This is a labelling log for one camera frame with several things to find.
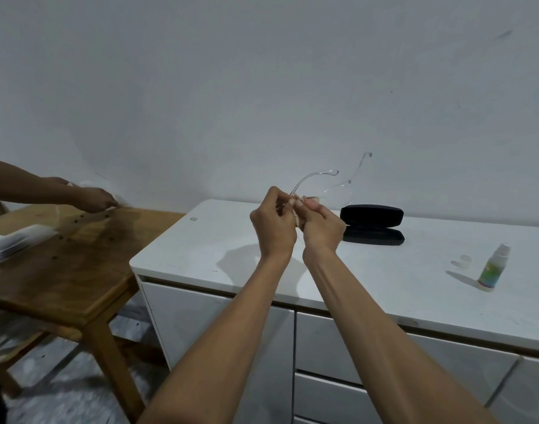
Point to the small green spray bottle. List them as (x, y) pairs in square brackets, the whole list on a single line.
[(492, 271)]

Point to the person's right forearm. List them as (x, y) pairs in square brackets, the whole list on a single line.
[(384, 348)]

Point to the clear frame eyeglasses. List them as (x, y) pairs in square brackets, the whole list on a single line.
[(340, 194)]

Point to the black glasses case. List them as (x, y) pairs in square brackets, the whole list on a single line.
[(371, 216)]

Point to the clear bottle cap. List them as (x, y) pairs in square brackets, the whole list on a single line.
[(463, 262)]

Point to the white drawer cabinet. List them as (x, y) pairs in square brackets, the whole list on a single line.
[(331, 348)]

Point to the beige cleaning cloth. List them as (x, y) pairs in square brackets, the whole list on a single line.
[(298, 201)]

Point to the person's right hand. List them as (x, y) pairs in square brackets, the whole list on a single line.
[(324, 231)]

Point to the dark wooden table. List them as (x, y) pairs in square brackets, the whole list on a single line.
[(75, 269)]

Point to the person's left forearm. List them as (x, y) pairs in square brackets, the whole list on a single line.
[(221, 348)]

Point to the another person's forearm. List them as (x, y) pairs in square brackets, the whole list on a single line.
[(27, 183)]

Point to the person's left hand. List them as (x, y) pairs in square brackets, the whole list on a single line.
[(274, 227)]

